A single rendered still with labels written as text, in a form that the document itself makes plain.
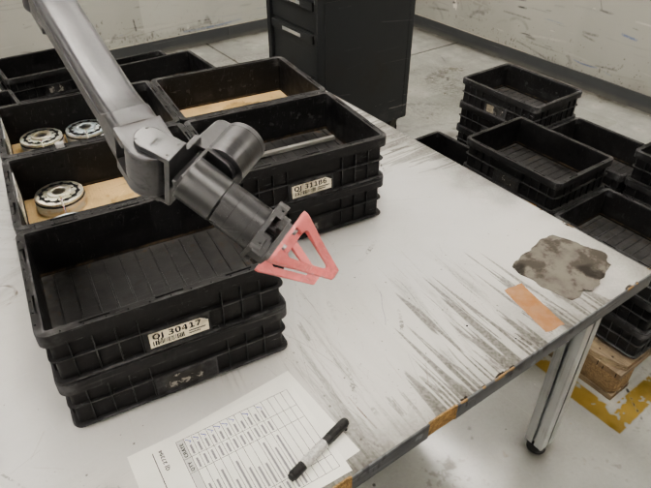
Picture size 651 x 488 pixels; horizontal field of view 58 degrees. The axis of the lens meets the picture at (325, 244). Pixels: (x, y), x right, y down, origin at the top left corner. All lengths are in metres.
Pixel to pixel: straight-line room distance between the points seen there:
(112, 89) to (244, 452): 0.59
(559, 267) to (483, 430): 0.71
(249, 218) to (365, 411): 0.50
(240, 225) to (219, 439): 0.47
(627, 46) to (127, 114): 3.72
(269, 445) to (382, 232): 0.64
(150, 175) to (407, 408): 0.61
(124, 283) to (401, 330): 0.54
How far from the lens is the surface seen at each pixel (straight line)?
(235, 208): 0.68
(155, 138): 0.71
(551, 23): 4.48
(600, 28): 4.29
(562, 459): 1.97
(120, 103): 0.77
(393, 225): 1.47
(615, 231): 2.21
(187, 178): 0.68
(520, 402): 2.05
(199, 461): 1.02
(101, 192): 1.44
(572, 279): 1.40
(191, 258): 1.18
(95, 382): 1.03
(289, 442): 1.02
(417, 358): 1.15
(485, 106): 2.63
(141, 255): 1.22
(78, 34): 0.88
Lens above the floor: 1.55
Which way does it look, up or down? 37 degrees down
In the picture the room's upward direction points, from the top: straight up
